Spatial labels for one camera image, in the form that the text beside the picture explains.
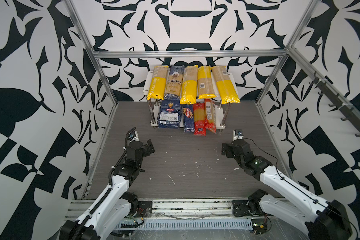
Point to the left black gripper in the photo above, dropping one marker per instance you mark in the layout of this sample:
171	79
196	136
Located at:
146	151

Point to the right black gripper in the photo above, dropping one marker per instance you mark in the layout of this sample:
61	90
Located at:
230	146

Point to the dark blue Barilla pasta bag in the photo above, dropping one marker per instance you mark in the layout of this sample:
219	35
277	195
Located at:
170	114

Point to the red spaghetti bag labelled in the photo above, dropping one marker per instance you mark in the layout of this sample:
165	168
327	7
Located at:
210	115

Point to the yellow Pastatime bag barcode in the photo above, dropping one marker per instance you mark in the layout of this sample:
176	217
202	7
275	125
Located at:
225	86

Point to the yellow Pastatime bag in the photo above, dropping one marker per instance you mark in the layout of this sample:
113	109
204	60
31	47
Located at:
158	83
189	86

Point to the blue Barilla spaghetti box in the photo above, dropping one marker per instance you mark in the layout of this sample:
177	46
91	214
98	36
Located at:
188	119

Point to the yellow spaghetti bag narrow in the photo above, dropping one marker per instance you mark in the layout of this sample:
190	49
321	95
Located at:
205	83

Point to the dark spaghetti pack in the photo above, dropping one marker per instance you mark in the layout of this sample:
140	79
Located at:
174	83

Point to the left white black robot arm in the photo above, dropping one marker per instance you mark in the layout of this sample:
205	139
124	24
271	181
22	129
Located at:
115	202

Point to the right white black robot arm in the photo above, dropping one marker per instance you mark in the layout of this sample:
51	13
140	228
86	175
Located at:
314	216

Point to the white two-tier metal shelf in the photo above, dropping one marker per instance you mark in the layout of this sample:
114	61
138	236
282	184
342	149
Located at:
154	105

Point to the small circuit board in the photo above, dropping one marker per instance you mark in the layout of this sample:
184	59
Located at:
260	226

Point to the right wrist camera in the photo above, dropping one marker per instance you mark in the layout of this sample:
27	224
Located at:
238	134

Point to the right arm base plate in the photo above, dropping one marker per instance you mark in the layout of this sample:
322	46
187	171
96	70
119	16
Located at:
247	208

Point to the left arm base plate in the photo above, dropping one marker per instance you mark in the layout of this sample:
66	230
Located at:
143	209

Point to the white slotted cable duct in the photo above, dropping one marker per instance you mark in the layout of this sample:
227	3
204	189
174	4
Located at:
195	224

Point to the dark wall hook rack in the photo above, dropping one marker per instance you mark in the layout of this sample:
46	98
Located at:
338	101

